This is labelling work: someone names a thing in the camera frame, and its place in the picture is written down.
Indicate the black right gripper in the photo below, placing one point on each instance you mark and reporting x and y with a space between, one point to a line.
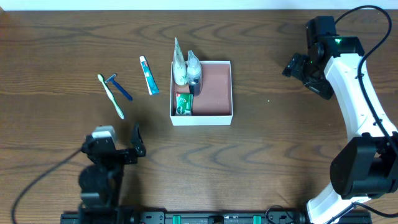
304 73

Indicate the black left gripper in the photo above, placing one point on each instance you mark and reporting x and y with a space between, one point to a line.
118 156

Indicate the green soap bar packet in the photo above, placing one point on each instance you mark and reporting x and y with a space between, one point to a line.
184 103

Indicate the green white toothbrush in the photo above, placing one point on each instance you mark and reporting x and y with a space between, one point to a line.
111 96

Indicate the white lotion tube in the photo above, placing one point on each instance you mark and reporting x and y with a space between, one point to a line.
179 66

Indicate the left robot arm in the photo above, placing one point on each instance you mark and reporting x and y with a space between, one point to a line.
101 182

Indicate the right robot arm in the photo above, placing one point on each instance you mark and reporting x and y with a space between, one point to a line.
366 168

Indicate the teal toothpaste tube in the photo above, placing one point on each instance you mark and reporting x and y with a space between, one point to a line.
151 84

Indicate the blue disposable razor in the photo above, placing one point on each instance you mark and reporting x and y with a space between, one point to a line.
118 86

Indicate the white box with pink inside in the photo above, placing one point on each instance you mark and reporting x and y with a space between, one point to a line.
214 105

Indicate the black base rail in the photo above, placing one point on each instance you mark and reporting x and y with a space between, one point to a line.
217 217

